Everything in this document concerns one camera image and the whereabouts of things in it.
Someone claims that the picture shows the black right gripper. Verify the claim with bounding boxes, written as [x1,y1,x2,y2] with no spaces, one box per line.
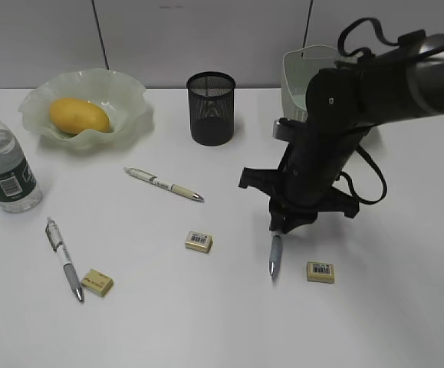
[238,167,360,234]

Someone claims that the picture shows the blue white retractable pen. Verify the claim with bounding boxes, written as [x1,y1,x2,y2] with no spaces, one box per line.
[268,232,283,281]

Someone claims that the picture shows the yellow mango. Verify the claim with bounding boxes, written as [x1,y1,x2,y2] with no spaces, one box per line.
[49,98,110,134]

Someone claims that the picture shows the clear plastic water bottle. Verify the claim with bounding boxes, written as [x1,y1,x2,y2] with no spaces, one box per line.
[0,121,42,213]

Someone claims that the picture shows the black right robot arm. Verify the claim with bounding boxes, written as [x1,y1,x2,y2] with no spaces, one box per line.
[239,31,444,234]

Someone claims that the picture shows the yellow eraser barcode right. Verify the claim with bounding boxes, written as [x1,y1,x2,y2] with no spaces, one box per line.
[306,261,335,284]

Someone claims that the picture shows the yellow eraser barcode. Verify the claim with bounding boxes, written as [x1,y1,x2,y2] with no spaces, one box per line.
[185,231,213,254]
[306,261,335,284]

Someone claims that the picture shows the yellow eraser barcode centre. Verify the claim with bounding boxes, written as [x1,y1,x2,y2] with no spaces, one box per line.
[185,231,213,254]

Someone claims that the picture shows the beige retractable pen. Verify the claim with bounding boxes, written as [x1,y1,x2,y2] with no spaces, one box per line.
[123,167,205,202]

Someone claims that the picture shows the black mesh pen holder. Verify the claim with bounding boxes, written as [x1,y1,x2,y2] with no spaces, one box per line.
[186,71,236,146]

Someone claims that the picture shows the pale green woven plastic basket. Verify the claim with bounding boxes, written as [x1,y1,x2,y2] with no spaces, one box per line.
[273,44,357,144]

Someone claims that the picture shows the yellow eraser with black logo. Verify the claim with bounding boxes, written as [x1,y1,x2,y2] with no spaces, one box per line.
[81,268,113,297]

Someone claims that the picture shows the pale green wavy glass plate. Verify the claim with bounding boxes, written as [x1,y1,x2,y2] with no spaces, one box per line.
[18,68,151,150]

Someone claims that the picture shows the white grey retractable pen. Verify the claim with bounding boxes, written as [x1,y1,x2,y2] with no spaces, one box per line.
[45,217,84,304]

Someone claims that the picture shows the black cable on right wall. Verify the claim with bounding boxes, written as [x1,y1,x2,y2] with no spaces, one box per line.
[301,0,315,60]

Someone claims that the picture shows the black cable on wall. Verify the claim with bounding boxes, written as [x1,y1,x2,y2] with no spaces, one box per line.
[90,0,111,71]
[301,0,315,60]

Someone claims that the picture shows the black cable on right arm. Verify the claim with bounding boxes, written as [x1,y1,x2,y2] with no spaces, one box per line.
[336,17,426,206]

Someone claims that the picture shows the black cable on left wall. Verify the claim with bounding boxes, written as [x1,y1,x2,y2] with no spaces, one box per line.
[90,0,111,71]

